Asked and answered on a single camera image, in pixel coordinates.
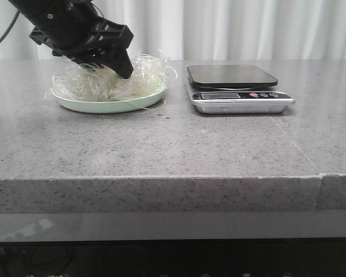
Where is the black silver kitchen scale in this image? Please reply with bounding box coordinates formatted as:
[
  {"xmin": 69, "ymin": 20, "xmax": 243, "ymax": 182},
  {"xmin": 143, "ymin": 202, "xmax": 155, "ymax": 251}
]
[{"xmin": 187, "ymin": 65, "xmax": 295, "ymax": 114}]

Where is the light green round plate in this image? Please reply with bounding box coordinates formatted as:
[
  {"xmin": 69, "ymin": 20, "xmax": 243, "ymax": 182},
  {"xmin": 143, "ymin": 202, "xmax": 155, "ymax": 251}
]
[{"xmin": 52, "ymin": 88, "xmax": 167, "ymax": 114}]

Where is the white vermicelli noodle bundle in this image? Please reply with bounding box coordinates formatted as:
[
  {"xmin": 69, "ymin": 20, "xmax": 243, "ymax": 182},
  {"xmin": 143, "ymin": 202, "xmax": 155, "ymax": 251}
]
[{"xmin": 51, "ymin": 54, "xmax": 178, "ymax": 102}]

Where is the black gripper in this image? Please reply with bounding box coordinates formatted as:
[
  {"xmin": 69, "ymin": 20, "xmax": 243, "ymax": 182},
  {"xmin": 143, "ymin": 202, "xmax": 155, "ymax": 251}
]
[{"xmin": 29, "ymin": 5, "xmax": 134, "ymax": 80}]

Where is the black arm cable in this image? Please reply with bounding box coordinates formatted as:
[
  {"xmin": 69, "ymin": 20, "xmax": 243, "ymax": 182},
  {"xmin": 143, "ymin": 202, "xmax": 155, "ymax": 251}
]
[{"xmin": 0, "ymin": 10, "xmax": 20, "ymax": 53}]

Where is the white pleated curtain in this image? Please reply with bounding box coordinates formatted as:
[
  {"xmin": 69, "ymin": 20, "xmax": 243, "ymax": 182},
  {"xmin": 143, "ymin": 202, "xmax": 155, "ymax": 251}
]
[{"xmin": 0, "ymin": 0, "xmax": 346, "ymax": 61}]

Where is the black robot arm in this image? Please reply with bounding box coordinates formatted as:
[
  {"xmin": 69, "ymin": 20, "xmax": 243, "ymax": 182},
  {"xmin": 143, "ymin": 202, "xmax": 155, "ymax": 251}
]
[{"xmin": 11, "ymin": 0, "xmax": 133, "ymax": 78}]

